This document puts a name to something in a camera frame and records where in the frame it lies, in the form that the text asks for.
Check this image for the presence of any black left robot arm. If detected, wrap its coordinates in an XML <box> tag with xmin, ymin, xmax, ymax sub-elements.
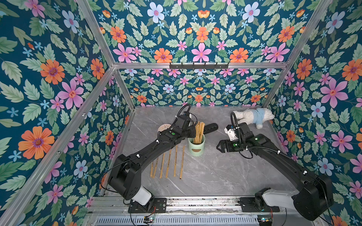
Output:
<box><xmin>108</xmin><ymin>104</ymin><xmax>197</xmax><ymax>206</ymax></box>

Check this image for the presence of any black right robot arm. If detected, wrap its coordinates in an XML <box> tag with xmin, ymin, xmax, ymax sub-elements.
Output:
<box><xmin>216</xmin><ymin>112</ymin><xmax>334</xmax><ymax>221</ymax></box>

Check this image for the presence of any bundle of paper straws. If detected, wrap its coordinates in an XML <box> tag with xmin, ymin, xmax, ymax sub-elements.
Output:
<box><xmin>193</xmin><ymin>122</ymin><xmax>205</xmax><ymax>145</ymax></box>

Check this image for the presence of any round beige kitchen timer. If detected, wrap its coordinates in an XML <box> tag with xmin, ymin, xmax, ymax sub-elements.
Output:
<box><xmin>157</xmin><ymin>123</ymin><xmax>171</xmax><ymax>132</ymax></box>

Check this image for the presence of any light green metal cup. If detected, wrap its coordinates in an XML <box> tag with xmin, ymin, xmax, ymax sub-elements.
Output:
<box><xmin>188</xmin><ymin>135</ymin><xmax>205</xmax><ymax>157</ymax></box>

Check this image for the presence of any white plush toy blue shirt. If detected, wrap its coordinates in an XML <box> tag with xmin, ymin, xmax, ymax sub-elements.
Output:
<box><xmin>233</xmin><ymin>108</ymin><xmax>275</xmax><ymax>129</ymax></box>

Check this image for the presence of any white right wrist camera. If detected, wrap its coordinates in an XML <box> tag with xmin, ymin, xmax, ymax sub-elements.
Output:
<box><xmin>224</xmin><ymin>125</ymin><xmax>239</xmax><ymax>141</ymax></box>

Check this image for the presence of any black wall hook rail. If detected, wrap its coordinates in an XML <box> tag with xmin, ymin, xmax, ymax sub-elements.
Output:
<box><xmin>169</xmin><ymin>62</ymin><xmax>229</xmax><ymax>70</ymax></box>

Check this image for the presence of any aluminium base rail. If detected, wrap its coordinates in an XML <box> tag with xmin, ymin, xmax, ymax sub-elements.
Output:
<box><xmin>83</xmin><ymin>196</ymin><xmax>314</xmax><ymax>226</ymax></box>

